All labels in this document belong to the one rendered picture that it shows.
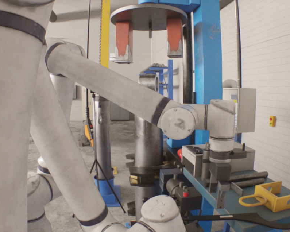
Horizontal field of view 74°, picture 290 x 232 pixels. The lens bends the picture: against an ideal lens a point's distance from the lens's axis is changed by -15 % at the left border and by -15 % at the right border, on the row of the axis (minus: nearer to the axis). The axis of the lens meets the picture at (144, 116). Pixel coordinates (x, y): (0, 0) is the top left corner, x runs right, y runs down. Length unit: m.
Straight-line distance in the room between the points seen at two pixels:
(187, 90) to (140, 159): 0.67
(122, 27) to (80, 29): 11.15
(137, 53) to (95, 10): 3.45
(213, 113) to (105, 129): 2.27
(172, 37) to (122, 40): 0.37
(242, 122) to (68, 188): 1.74
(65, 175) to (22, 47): 0.30
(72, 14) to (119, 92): 12.61
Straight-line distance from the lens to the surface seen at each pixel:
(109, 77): 0.66
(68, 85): 0.95
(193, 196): 1.16
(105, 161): 2.98
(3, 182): 0.30
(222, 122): 0.72
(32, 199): 0.98
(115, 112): 11.75
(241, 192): 1.08
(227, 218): 0.88
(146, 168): 1.58
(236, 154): 0.77
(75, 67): 0.73
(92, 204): 0.55
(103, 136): 2.89
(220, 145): 0.73
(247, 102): 2.06
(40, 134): 0.46
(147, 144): 1.58
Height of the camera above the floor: 1.53
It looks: 6 degrees down
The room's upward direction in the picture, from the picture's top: straight up
